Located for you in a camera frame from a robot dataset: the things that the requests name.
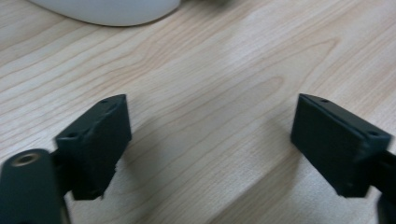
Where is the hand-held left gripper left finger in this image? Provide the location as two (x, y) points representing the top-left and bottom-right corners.
(54, 93), (133, 201)

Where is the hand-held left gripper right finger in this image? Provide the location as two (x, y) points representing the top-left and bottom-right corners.
(290, 92), (393, 199)

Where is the white pedal trash can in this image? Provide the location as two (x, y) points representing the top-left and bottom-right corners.
(27, 0), (182, 27)

